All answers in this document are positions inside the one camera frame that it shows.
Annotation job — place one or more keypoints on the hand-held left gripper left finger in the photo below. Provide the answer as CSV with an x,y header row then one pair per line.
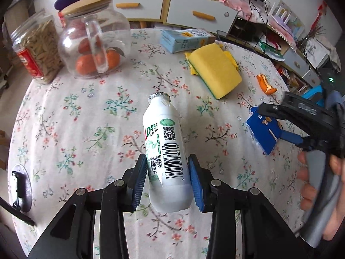
x,y
138,183

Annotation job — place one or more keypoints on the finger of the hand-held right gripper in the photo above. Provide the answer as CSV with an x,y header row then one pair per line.
x,y
269,110
293,139

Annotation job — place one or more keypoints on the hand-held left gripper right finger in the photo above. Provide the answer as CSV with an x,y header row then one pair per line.
x,y
195,186

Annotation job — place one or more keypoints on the white green-label drink bottle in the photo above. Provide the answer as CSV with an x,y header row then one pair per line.
x,y
164,140

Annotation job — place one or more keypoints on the person's right hand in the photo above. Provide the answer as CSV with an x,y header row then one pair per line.
x,y
306,183

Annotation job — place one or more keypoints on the orange peel piece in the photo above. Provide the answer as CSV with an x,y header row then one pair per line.
x,y
265,86

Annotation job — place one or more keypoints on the blue plastic stool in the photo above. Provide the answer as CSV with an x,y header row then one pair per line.
x,y
314,93

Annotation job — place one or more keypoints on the small white drawer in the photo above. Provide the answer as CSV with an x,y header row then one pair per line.
x,y
311,77

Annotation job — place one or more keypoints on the pile of bags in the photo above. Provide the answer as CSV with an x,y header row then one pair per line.
x,y
266,48

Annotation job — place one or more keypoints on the low wooden cabinet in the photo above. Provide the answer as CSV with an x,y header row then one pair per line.
x,y
291,48

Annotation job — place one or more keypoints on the yellow sponge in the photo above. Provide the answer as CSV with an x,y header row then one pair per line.
x,y
215,70

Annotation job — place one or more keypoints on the white box with picture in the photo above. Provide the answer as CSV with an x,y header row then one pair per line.
x,y
319,50

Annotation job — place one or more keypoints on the dried twigs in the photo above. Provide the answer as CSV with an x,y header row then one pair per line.
x,y
312,35

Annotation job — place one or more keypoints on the floral tablecloth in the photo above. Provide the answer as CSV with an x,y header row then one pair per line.
x,y
80,113

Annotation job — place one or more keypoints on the white rack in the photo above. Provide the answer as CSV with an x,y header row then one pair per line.
x,y
280,12

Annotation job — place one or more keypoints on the light blue milk carton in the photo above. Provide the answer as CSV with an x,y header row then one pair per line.
x,y
183,41

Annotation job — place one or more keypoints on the grey disc with black clip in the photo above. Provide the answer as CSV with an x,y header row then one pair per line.
x,y
20,187

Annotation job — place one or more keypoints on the black bar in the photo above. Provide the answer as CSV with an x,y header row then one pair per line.
x,y
16,212

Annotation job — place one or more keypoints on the tangerine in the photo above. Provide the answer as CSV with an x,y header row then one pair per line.
x,y
85,45
113,59
85,65

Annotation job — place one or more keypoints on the glass jar with wooden lid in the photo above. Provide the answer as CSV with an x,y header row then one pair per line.
x,y
107,29

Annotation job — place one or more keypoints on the clear seed jar red label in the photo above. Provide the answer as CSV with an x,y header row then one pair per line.
x,y
37,48

